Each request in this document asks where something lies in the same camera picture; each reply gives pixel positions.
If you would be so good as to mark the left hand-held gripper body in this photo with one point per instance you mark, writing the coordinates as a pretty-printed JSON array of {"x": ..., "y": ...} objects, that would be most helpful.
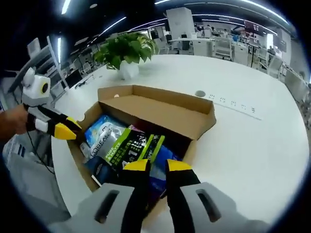
[{"x": 36, "y": 89}]

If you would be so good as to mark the person's left hand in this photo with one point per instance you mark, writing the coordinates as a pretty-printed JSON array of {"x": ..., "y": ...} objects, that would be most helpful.
[{"x": 17, "y": 121}]

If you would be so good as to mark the brown cardboard shoe box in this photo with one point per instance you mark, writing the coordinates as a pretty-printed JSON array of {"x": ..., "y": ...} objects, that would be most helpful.
[{"x": 170, "y": 109}]

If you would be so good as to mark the hanging display screen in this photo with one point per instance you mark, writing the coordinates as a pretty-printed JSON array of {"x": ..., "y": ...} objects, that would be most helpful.
[{"x": 253, "y": 27}]

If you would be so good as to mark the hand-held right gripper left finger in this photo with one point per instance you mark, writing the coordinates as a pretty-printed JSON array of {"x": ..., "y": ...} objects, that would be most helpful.
[{"x": 121, "y": 201}]

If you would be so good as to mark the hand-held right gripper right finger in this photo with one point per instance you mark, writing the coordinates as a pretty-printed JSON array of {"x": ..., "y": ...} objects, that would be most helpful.
[{"x": 192, "y": 201}]

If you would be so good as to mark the grey metal shelving rack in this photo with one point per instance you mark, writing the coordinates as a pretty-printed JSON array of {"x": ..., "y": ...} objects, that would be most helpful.
[{"x": 46, "y": 63}]

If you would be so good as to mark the silver pouch green black label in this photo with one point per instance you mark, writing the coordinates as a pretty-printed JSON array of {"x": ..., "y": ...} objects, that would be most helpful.
[{"x": 131, "y": 148}]

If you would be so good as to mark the green potted plant white pot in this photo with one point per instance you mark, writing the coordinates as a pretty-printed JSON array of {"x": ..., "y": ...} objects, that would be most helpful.
[{"x": 126, "y": 51}]

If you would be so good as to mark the blue white plastic tissue pack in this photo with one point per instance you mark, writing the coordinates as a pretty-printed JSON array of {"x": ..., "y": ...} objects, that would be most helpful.
[{"x": 167, "y": 155}]

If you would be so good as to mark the dark blue packet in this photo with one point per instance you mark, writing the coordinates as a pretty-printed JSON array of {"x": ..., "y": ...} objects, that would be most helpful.
[{"x": 104, "y": 170}]

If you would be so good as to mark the person's striped clothing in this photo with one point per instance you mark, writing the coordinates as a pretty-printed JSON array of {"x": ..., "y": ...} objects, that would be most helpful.
[{"x": 14, "y": 148}]

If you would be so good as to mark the white socket strip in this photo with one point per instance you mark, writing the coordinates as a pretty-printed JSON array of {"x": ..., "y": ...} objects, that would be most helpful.
[{"x": 233, "y": 105}]

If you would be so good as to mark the blue white wet wipes pack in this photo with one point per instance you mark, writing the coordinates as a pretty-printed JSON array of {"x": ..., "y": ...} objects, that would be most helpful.
[{"x": 99, "y": 126}]

